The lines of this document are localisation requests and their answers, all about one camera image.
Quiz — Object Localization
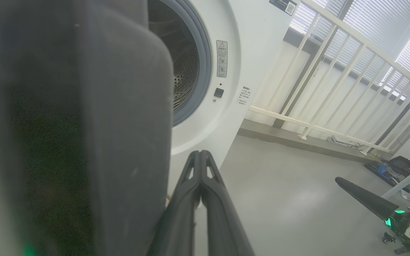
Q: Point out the dark washing machine door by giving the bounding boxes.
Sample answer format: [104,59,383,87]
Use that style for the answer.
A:
[0,0,174,256]

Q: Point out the grey tool on ledge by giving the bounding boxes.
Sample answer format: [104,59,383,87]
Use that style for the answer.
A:
[328,135,360,148]

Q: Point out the black QR code sticker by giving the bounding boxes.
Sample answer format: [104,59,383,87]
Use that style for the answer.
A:
[269,0,297,16]

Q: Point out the white metal railing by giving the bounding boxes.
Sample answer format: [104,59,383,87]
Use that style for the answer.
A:
[249,0,410,155]

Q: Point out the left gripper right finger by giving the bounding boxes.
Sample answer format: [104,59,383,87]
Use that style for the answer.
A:
[200,150,255,256]

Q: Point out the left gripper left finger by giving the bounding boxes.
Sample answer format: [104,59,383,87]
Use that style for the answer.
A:
[148,150,203,256]

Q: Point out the white window blinds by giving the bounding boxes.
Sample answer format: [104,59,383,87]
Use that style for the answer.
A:
[290,0,410,100]

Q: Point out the grey warning sticker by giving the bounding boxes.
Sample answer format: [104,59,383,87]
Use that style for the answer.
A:
[216,40,228,78]

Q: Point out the white front-load washing machine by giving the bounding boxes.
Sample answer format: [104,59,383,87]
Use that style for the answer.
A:
[148,0,300,199]

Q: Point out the black tool case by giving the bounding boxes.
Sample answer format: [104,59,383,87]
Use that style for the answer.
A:
[365,156,410,187]

